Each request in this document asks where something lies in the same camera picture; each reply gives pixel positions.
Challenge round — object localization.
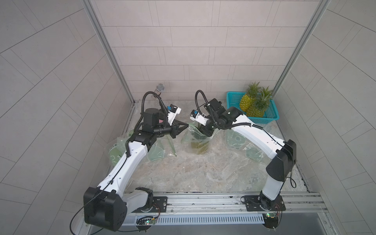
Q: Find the circuit board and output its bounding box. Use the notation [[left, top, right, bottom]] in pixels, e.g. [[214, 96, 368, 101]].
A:
[[136, 216, 158, 227], [262, 213, 280, 230]]

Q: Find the aluminium corner post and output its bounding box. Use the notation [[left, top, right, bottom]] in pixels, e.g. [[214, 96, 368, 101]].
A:
[[272, 0, 331, 99], [81, 0, 135, 106]]

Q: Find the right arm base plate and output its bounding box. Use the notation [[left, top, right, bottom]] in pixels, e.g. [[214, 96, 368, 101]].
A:
[[240, 194, 286, 212]]

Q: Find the teal plastic basket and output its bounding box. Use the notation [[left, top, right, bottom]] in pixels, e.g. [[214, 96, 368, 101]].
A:
[[226, 92, 280, 124]]

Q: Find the right aluminium corner post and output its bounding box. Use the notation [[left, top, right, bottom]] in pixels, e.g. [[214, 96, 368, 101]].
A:
[[272, 0, 331, 99]]

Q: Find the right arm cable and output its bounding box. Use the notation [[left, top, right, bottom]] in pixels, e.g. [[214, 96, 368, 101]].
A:
[[195, 89, 297, 189]]

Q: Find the orange pineapple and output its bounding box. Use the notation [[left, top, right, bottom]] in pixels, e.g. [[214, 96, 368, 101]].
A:
[[261, 87, 273, 99]]

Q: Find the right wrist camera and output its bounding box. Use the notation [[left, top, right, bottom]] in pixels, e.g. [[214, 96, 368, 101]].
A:
[[190, 110, 209, 126]]

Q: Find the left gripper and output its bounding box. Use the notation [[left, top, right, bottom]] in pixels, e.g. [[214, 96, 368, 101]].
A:
[[152, 120, 188, 140]]

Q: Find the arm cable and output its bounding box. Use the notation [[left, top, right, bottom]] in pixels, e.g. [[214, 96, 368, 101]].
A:
[[195, 89, 297, 189], [70, 90, 169, 235]]

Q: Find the zip-top bag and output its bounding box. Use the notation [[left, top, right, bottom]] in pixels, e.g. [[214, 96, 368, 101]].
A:
[[181, 122, 219, 155], [105, 130, 134, 166], [147, 135, 177, 162], [225, 129, 270, 164]]

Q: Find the right circuit board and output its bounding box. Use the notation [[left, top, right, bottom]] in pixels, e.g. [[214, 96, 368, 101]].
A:
[[262, 213, 280, 230]]

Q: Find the left aluminium corner post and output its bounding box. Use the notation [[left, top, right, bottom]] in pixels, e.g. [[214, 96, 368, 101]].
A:
[[81, 0, 135, 106]]

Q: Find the left circuit board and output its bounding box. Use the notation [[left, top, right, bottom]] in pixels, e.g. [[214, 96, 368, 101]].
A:
[[136, 216, 158, 227]]

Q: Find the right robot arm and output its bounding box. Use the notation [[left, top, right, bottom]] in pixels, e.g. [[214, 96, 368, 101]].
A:
[[202, 99, 296, 211]]

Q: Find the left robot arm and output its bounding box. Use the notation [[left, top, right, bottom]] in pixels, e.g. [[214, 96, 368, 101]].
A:
[[83, 105, 189, 232]]

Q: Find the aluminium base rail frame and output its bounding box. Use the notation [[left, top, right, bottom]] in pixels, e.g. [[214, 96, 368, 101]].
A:
[[70, 191, 338, 235]]

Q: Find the yellow pineapple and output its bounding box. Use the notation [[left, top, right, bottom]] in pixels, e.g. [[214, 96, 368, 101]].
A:
[[240, 82, 260, 112]]

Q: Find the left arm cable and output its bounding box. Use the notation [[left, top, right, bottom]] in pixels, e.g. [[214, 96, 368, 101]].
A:
[[70, 90, 169, 235]]

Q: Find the green pineapple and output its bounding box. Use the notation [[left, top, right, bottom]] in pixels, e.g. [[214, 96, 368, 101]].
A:
[[246, 93, 271, 118], [191, 125, 211, 155]]

